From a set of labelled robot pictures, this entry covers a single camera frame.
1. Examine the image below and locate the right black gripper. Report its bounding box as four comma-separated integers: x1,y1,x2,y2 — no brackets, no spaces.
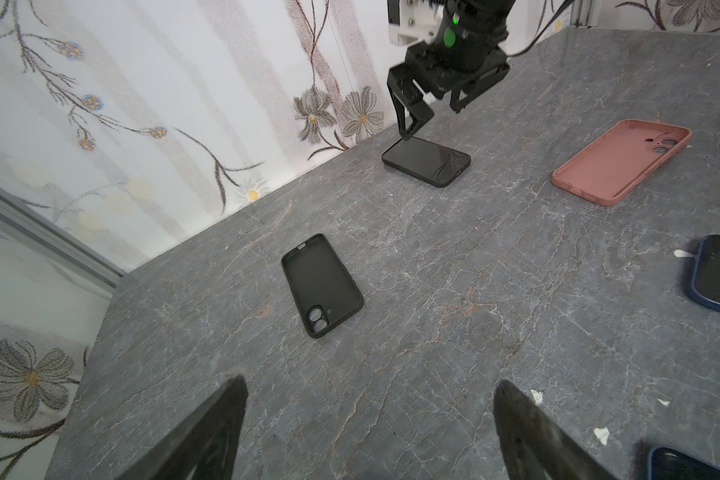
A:
387,42,510,140

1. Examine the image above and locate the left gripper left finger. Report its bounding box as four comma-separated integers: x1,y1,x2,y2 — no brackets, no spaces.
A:
120,375,248,479

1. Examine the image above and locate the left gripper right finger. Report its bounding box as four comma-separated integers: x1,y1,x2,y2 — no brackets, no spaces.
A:
493,379,613,480

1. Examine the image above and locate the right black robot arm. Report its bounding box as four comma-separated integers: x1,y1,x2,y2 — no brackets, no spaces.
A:
387,0,514,140

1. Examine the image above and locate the pink phone case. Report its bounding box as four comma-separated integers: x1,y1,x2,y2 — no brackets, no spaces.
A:
551,119,692,206

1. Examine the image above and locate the black phone case upright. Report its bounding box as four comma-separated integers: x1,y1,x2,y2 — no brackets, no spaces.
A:
281,233,364,339

